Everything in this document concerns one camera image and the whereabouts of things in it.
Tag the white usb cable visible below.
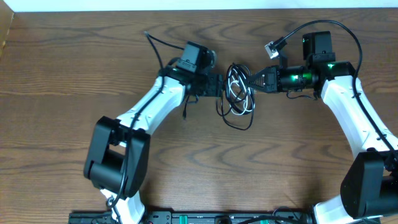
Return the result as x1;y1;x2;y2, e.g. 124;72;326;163
226;68;255;116

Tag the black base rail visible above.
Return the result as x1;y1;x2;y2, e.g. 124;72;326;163
67;209;317;224

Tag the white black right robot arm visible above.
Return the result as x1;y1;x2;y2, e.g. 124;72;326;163
246;31;397;223

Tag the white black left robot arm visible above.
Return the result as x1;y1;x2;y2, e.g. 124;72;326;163
83;42;222;223

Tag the black usb cable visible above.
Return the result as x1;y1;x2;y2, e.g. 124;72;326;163
182;63;256;131

